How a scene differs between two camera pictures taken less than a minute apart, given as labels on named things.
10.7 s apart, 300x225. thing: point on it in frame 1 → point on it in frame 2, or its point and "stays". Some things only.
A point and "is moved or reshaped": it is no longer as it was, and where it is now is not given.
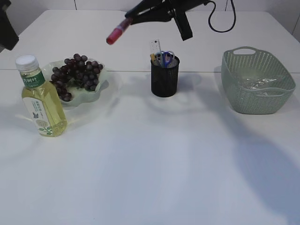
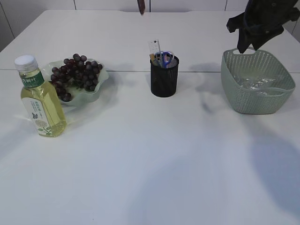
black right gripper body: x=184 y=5 → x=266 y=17
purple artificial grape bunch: x=77 y=71 stays
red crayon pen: x=119 y=31 is moved or reshaped
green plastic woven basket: x=255 y=82 stays
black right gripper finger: x=183 y=25 → x=245 y=39
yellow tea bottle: x=41 y=100 stays
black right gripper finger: x=151 y=11 → x=258 y=41
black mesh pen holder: x=164 y=80 stays
